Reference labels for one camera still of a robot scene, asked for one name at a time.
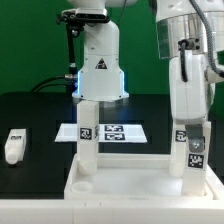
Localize white L-shaped obstacle fence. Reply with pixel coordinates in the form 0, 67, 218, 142
0, 169, 224, 224

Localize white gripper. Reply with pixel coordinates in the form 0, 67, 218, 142
169, 53, 215, 153

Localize white desk top tray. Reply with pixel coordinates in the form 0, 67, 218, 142
63, 153, 214, 201

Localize black cables at base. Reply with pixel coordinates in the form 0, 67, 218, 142
31, 75, 73, 94

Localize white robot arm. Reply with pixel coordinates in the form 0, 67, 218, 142
63, 0, 224, 152

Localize white marker base plate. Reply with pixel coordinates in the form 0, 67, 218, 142
55, 123, 147, 143

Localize black camera on stand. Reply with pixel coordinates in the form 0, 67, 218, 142
56, 8, 110, 93

